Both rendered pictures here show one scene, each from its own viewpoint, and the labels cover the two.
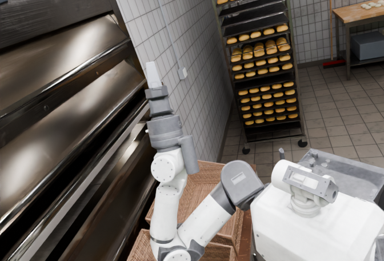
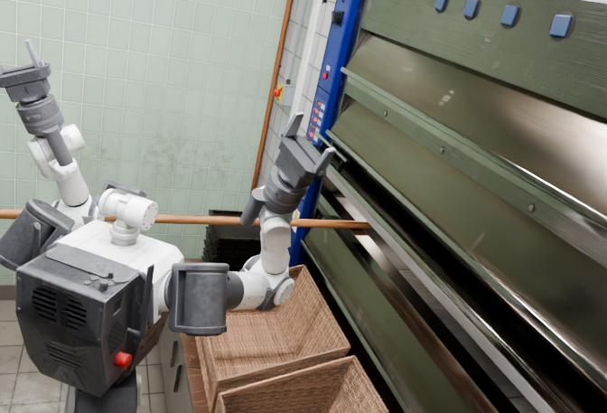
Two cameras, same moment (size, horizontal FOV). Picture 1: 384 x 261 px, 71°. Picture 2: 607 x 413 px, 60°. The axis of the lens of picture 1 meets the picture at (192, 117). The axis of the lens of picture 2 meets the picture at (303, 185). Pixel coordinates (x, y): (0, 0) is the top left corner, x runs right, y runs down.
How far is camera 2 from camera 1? 1.54 m
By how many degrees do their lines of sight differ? 115
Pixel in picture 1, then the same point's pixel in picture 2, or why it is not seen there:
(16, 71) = (553, 139)
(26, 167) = (465, 218)
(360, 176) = (56, 265)
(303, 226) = not seen: hidden behind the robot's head
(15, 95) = (513, 154)
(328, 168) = (90, 275)
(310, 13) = not seen: outside the picture
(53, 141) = (499, 242)
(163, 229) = not seen: hidden behind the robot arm
